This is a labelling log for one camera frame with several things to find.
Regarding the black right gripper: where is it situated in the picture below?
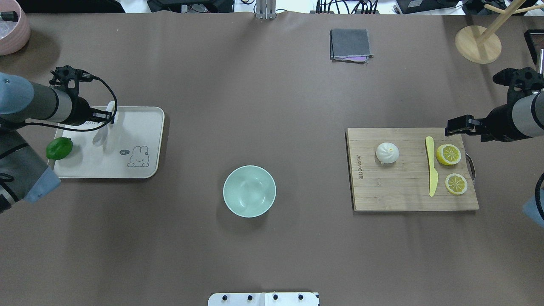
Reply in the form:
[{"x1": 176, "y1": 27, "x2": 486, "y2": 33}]
[{"x1": 445, "y1": 67, "x2": 544, "y2": 142}]

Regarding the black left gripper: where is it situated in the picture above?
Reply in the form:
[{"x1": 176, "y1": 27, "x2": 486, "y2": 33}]
[{"x1": 49, "y1": 65, "x2": 114, "y2": 126}]

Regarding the white ceramic spoon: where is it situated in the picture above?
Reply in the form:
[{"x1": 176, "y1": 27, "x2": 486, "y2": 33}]
[{"x1": 92, "y1": 101, "x2": 116, "y2": 147}]

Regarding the white steamed bun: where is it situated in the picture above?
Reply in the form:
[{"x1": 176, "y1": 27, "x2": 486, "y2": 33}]
[{"x1": 375, "y1": 142, "x2": 400, "y2": 164}]

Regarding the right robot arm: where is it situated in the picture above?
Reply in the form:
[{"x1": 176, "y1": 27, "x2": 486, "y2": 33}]
[{"x1": 445, "y1": 67, "x2": 544, "y2": 142}]

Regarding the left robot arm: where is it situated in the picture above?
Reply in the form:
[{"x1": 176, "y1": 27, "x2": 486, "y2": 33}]
[{"x1": 0, "y1": 65, "x2": 118, "y2": 212}]

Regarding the pink bowl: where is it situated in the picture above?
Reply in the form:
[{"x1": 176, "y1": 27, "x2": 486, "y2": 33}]
[{"x1": 0, "y1": 0, "x2": 31, "y2": 56}]

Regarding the mint green bowl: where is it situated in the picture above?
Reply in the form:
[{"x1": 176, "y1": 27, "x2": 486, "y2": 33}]
[{"x1": 223, "y1": 165, "x2": 277, "y2": 218}]

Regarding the lemon half front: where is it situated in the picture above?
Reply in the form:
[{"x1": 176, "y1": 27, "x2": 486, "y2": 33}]
[{"x1": 445, "y1": 173, "x2": 468, "y2": 195}]

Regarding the yellow plastic knife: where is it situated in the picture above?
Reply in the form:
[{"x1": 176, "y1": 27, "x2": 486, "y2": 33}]
[{"x1": 425, "y1": 136, "x2": 439, "y2": 197}]

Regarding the wooden stand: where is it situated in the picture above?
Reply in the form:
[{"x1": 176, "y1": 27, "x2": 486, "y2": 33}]
[{"x1": 454, "y1": 0, "x2": 544, "y2": 64}]

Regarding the cream rabbit tray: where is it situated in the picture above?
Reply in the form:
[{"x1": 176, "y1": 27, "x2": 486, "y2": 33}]
[{"x1": 48, "y1": 106, "x2": 165, "y2": 179}]

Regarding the wooden cutting board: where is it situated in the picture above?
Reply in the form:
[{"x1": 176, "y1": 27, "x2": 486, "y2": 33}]
[{"x1": 346, "y1": 127, "x2": 479, "y2": 212}]

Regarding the grey folded cloth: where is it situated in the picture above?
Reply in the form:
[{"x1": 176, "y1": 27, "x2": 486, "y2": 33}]
[{"x1": 329, "y1": 28, "x2": 374, "y2": 63}]

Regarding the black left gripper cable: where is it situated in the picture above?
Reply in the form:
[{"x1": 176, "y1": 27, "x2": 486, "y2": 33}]
[{"x1": 23, "y1": 73, "x2": 118, "y2": 132}]

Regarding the lemon half near handle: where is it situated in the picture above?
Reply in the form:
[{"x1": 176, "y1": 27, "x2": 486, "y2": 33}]
[{"x1": 435, "y1": 144, "x2": 461, "y2": 165}]

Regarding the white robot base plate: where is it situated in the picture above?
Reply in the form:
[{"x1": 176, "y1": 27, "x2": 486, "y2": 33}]
[{"x1": 207, "y1": 291, "x2": 320, "y2": 306}]

